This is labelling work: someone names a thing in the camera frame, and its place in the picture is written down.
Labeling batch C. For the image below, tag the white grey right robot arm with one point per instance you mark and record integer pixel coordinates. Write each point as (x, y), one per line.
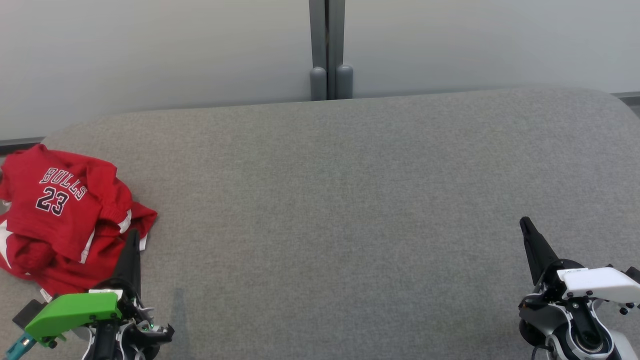
(580, 330)

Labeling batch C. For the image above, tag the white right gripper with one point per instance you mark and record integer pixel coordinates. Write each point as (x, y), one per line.
(600, 285)

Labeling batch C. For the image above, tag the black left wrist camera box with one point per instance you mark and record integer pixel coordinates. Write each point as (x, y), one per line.
(27, 312)

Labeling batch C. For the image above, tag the red shorts with white stripes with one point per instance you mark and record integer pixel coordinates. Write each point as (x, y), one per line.
(65, 275)

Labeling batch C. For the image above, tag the red Bulls basketball jersey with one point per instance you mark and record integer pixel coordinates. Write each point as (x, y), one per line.
(55, 210)

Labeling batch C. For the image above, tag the grey partition post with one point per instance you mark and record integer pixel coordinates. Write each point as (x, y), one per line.
(341, 50)
(318, 50)

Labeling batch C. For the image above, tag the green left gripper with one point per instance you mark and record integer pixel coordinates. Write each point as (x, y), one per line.
(70, 312)

